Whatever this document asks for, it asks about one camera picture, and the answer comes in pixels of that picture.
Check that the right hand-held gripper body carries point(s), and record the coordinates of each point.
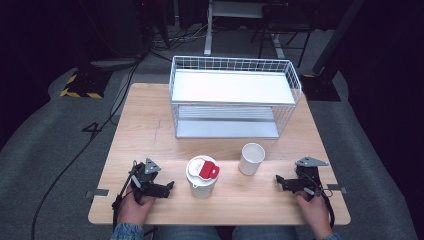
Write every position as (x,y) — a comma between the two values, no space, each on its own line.
(308,173)

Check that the person's right hand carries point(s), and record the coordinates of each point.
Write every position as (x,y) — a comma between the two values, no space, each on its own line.
(315,213)

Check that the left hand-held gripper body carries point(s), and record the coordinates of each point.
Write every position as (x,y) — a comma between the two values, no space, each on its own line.
(144,173)

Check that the person's left hand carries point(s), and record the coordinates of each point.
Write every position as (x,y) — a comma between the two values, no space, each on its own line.
(133,209)

